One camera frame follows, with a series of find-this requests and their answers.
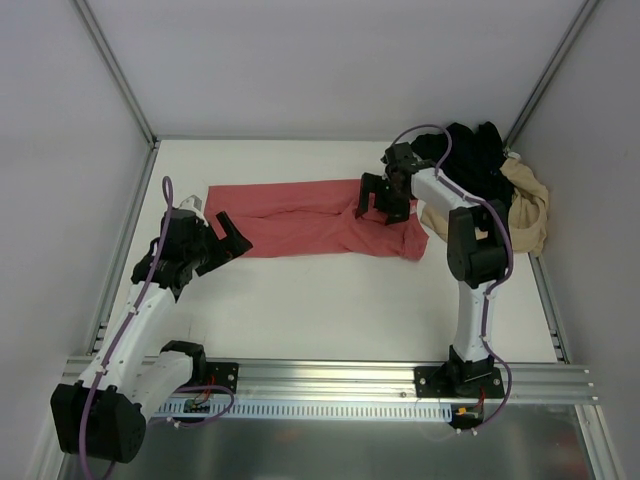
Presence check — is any pink t shirt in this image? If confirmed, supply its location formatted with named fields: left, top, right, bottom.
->
left=205, top=179, right=428, bottom=262

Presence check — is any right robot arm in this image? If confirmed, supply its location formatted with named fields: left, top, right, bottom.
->
left=355, top=143, right=514, bottom=399

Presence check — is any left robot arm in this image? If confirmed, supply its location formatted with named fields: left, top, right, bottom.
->
left=50, top=207, right=252, bottom=463

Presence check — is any black t shirt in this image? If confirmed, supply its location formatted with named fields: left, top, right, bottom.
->
left=403, top=122, right=514, bottom=222

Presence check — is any beige t shirt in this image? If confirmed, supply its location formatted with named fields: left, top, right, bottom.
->
left=420, top=158, right=551, bottom=258

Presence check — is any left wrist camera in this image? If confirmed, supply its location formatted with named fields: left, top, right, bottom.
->
left=179, top=195, right=203, bottom=217

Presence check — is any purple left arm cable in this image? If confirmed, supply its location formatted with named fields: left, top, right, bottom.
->
left=79, top=175, right=236, bottom=479

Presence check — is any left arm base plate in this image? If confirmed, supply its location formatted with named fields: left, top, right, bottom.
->
left=204, top=361, right=239, bottom=393

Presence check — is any aluminium front rail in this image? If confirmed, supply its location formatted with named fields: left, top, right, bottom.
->
left=67, top=355, right=599, bottom=404

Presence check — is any white slotted cable duct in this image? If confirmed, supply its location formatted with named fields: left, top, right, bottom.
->
left=153, top=397, right=452, bottom=423

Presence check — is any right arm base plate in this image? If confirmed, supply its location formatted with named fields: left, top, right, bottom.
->
left=413, top=364, right=505, bottom=399

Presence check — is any left aluminium frame post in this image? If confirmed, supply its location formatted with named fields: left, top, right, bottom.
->
left=71, top=0, right=157, bottom=149

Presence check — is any aluminium frame post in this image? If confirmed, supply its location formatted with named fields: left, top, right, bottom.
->
left=503, top=0, right=602, bottom=149
left=71, top=0, right=157, bottom=149

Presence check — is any right aluminium frame post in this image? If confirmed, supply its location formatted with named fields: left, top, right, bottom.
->
left=503, top=0, right=602, bottom=149

